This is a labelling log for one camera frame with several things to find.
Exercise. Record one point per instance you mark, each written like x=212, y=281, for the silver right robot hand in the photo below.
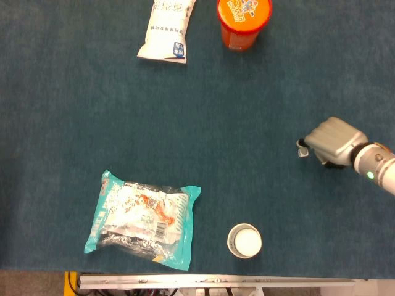
x=336, y=138

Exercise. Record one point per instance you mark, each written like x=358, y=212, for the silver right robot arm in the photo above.
x=379, y=166

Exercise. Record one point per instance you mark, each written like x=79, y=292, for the white paper cup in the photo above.
x=247, y=242

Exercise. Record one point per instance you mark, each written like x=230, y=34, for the orange lidded snack cup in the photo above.
x=243, y=21

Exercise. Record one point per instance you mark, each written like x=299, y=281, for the dark teal table cloth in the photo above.
x=154, y=123

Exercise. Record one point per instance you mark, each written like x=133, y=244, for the white milk pouch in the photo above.
x=166, y=34

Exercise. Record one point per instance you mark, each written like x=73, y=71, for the teal instant noodle packet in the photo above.
x=139, y=219

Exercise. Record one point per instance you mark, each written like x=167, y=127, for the aluminium frame rail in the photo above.
x=216, y=281

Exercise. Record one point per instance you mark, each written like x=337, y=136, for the yellow frame part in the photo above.
x=66, y=285

